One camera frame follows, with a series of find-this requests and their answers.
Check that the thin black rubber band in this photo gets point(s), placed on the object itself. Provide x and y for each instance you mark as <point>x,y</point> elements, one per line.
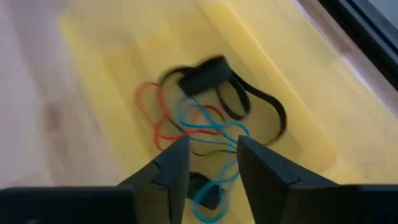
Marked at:
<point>281,115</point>

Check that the blue rubber band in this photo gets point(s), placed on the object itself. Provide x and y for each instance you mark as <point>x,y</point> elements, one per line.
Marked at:
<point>214,126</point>
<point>199,194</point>

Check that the red rubber band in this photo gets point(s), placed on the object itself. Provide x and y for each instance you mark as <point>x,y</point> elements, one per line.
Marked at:
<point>162,109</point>

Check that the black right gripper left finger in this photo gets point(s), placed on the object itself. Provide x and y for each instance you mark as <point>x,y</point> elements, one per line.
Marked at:
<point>168,186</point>

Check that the yellow translucent plastic bin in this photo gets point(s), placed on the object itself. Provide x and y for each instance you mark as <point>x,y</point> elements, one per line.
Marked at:
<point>280,46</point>

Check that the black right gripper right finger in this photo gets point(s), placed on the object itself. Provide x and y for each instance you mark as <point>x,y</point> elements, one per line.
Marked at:
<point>264,186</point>

